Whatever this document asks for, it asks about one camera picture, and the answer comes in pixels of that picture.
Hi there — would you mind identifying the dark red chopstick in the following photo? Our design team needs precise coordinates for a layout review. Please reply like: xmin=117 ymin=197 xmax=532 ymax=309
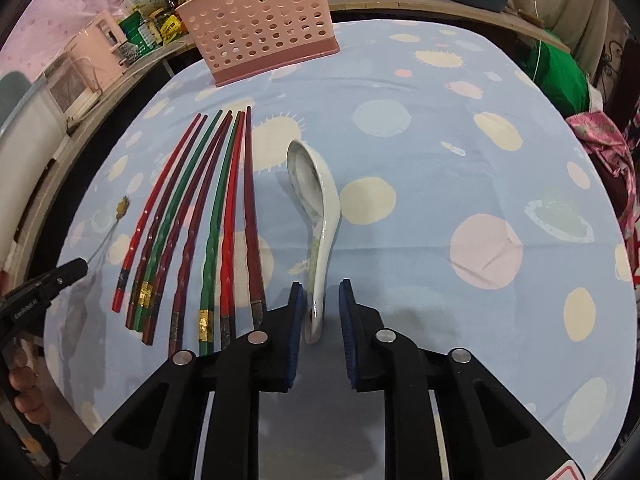
xmin=125 ymin=114 xmax=208 ymax=332
xmin=141 ymin=109 xmax=234 ymax=346

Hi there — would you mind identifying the green chopstick gold band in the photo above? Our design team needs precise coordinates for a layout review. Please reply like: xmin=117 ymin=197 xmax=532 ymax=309
xmin=198 ymin=113 xmax=241 ymax=356
xmin=140 ymin=110 xmax=222 ymax=330

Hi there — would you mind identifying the pink perforated utensil basket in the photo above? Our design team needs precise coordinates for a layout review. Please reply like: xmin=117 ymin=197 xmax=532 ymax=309
xmin=177 ymin=0 xmax=340 ymax=87

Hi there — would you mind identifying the maroon chopstick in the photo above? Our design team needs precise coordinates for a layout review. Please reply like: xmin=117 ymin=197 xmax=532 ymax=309
xmin=168 ymin=113 xmax=231 ymax=358
xmin=244 ymin=106 xmax=266 ymax=330

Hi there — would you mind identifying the light blue dotted tablecloth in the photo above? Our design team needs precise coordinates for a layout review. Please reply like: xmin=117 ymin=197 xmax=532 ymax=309
xmin=44 ymin=21 xmax=637 ymax=479

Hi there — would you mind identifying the person's left hand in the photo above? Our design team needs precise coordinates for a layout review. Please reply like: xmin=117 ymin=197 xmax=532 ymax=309
xmin=9 ymin=344 xmax=51 ymax=428

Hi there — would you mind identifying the green chopstick gold band right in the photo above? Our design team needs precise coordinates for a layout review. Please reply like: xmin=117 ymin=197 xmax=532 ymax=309
xmin=198 ymin=113 xmax=241 ymax=356

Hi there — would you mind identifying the green bag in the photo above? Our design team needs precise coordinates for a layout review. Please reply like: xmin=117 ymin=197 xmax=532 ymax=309
xmin=516 ymin=40 xmax=589 ymax=118

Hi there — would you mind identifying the small gold leaf spoon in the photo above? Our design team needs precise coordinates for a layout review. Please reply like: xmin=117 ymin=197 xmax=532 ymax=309
xmin=87 ymin=196 xmax=130 ymax=264

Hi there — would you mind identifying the pink electric kettle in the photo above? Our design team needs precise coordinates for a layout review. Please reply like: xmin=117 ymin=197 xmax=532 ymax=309
xmin=64 ymin=11 xmax=127 ymax=91

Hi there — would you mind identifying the white ceramic soup spoon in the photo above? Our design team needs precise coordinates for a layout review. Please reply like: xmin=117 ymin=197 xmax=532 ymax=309
xmin=286 ymin=140 xmax=342 ymax=344

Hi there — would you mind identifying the bright red chopstick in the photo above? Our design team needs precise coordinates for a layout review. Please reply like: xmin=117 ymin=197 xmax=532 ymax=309
xmin=110 ymin=112 xmax=204 ymax=314
xmin=220 ymin=112 xmax=245 ymax=349

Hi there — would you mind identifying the green tin can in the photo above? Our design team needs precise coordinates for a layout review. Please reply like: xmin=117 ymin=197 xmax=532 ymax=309
xmin=118 ymin=11 xmax=160 ymax=58

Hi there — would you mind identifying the pink floral cloth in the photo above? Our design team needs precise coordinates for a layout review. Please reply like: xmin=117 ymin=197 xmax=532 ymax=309
xmin=566 ymin=110 xmax=637 ymax=262

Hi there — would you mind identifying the pink dotted curtain cloth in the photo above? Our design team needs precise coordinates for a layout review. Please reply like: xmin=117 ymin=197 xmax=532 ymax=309
xmin=1 ymin=0 xmax=125 ymax=80

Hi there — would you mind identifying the white storage box blue lid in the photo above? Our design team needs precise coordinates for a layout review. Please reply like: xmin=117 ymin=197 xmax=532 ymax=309
xmin=0 ymin=72 xmax=66 ymax=259

